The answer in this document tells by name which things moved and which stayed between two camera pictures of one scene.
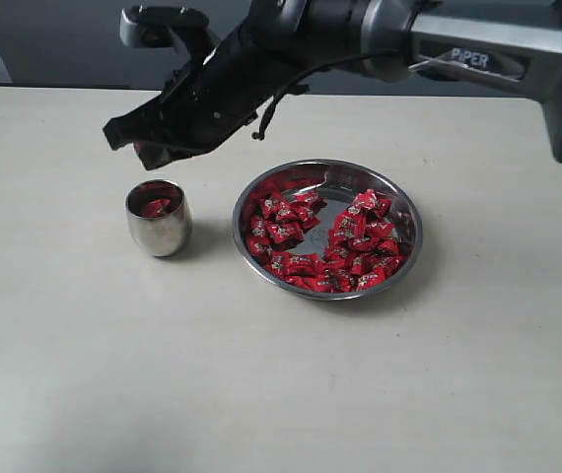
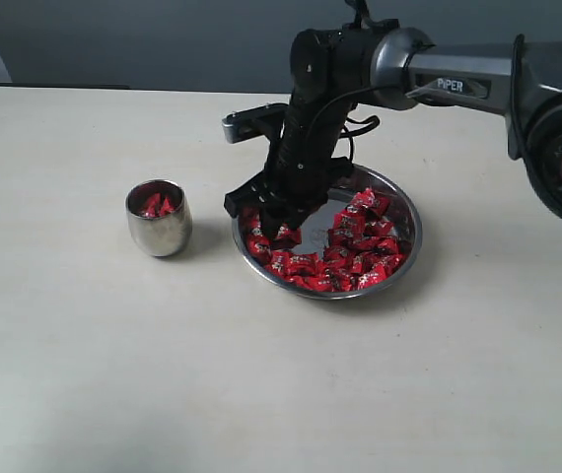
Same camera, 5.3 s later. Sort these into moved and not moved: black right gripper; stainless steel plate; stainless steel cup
Moved: black right gripper
Not moved: stainless steel plate; stainless steel cup
